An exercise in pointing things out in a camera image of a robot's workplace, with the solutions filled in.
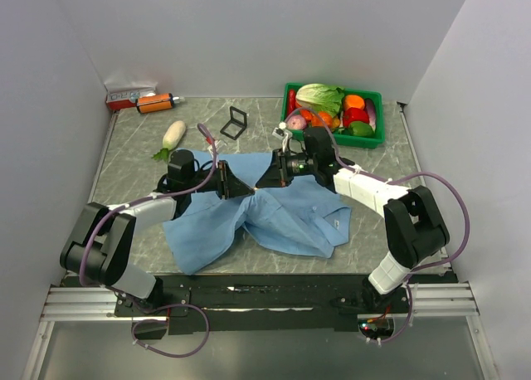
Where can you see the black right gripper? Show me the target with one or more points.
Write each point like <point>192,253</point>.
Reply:
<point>278,174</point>

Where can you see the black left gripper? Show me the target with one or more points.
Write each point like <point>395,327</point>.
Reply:
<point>228,186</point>

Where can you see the light blue shirt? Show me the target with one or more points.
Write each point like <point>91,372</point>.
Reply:
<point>303,219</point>

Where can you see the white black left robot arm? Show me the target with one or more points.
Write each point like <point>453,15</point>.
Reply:
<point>99,245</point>

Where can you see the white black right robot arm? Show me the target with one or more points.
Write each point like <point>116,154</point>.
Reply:
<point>414,225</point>

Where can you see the pink onion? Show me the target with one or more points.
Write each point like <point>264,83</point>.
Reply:
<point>296,122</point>

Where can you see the orange carrot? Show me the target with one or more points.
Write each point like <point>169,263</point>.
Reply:
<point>307,115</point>

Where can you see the red chili pepper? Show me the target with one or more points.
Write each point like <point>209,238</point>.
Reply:
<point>291,106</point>

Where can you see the orange bumpy pumpkin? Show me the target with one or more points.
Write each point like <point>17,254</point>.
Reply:
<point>325,119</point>

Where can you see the white daikon radish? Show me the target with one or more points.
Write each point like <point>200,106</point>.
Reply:
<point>170,140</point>

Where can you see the green white cabbage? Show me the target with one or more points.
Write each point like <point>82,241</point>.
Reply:
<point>321,97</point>

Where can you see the green bell pepper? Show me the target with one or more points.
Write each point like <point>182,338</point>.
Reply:
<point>361,129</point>

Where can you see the red bell pepper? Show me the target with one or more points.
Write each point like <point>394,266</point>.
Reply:
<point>354,114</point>

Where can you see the orange round fruit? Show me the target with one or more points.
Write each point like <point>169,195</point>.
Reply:
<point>353,101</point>

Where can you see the orange cylindrical bottle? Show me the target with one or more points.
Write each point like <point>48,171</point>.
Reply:
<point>156,103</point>

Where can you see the purple eggplant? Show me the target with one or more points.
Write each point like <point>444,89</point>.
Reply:
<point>371,112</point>

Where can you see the red white carton box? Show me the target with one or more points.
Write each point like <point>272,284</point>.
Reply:
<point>125,97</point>

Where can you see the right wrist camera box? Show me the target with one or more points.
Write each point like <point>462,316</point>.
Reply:
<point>282,132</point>

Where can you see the black square hinged frame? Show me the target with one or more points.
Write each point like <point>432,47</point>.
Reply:
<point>236,125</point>

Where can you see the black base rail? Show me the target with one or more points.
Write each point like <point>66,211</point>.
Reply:
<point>265,302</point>

